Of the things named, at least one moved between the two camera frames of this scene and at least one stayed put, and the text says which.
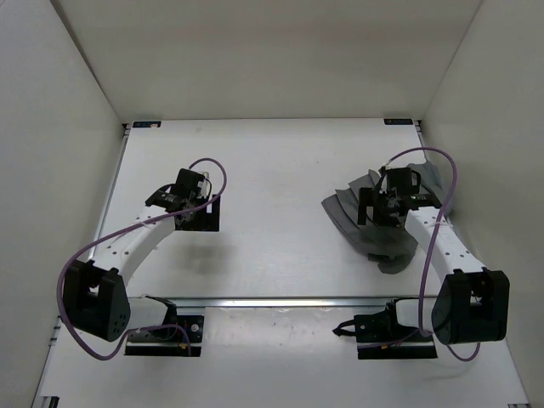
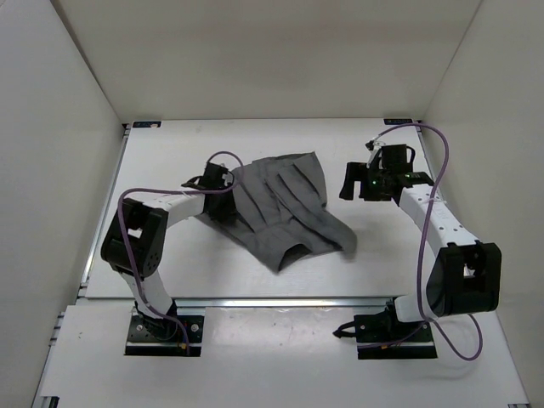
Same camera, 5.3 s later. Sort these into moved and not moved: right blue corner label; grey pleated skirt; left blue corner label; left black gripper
Moved: left black gripper; grey pleated skirt
Not moved: right blue corner label; left blue corner label
